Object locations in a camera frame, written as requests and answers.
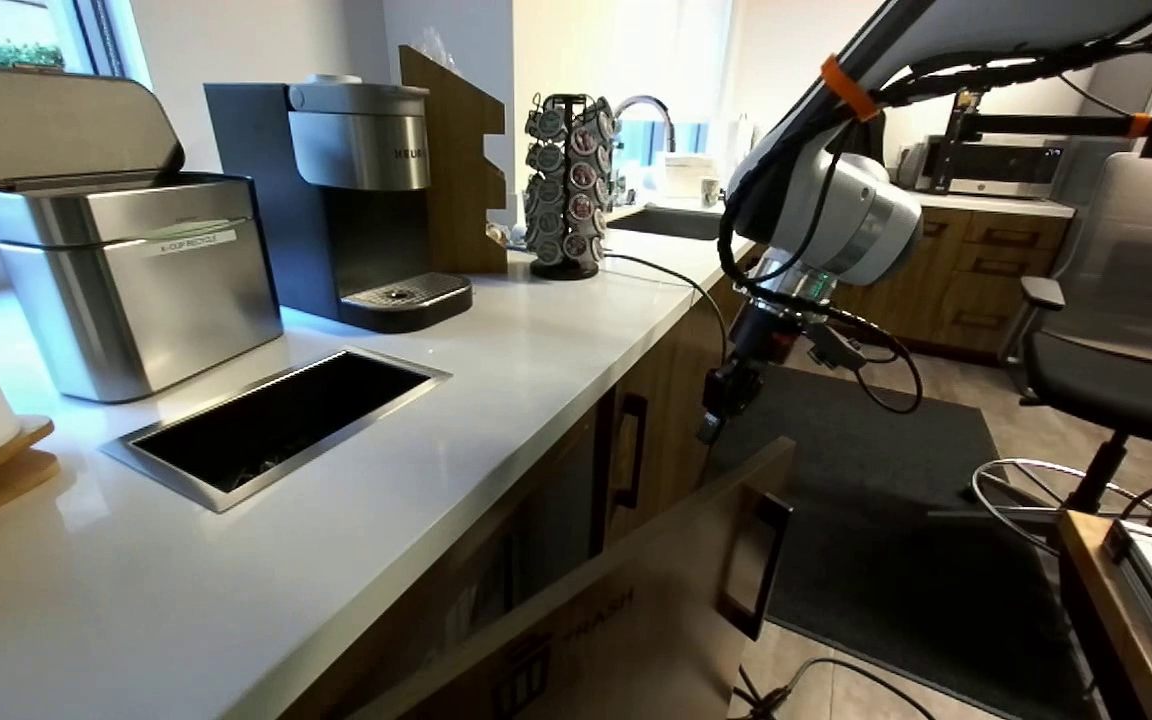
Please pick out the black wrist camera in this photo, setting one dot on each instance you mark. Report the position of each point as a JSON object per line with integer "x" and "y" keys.
{"x": 839, "y": 348}

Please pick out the wooden stepped board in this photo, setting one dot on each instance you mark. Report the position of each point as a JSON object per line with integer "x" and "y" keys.
{"x": 462, "y": 175}

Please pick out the black coffee machine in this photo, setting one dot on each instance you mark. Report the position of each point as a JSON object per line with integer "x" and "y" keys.
{"x": 337, "y": 200}

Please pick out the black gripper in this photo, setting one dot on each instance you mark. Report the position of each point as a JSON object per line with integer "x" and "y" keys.
{"x": 758, "y": 346}

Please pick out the curved metal faucet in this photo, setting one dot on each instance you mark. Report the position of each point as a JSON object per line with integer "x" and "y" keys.
{"x": 644, "y": 100}

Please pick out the black frame machine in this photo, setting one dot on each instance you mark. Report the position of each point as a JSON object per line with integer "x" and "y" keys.
{"x": 1000, "y": 160}

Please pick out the stainless steel bin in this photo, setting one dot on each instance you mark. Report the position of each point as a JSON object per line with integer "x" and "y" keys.
{"x": 138, "y": 283}

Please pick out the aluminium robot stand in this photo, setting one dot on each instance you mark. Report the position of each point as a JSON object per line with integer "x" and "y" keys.
{"x": 1110, "y": 603}

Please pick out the wooden kitchen cabinet carcass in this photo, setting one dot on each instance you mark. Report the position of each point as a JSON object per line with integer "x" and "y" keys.
{"x": 560, "y": 465}

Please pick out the dark sink basin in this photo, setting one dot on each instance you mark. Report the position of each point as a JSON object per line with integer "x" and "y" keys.
{"x": 662, "y": 222}

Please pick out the wooden cabinet door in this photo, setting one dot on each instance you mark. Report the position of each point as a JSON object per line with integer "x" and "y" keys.
{"x": 690, "y": 384}

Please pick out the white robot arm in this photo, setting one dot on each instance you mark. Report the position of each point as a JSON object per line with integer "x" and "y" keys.
{"x": 859, "y": 215}

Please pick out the light wooden drawer cabinet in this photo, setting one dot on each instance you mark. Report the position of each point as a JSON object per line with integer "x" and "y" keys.
{"x": 963, "y": 283}

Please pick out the metal framed counter opening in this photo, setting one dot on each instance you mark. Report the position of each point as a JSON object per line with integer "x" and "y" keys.
{"x": 277, "y": 427}

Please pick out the window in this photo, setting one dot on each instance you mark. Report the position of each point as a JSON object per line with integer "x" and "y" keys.
{"x": 18, "y": 26}

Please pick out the white cabinet door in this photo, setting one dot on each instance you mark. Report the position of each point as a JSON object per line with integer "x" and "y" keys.
{"x": 629, "y": 603}

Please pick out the coffee pod carousel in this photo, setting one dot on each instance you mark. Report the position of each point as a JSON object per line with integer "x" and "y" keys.
{"x": 568, "y": 182}

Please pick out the grey office chair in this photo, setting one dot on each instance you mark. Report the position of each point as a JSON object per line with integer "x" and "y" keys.
{"x": 1137, "y": 292}

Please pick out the dark floor mat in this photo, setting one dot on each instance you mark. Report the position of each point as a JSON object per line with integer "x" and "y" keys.
{"x": 897, "y": 534}

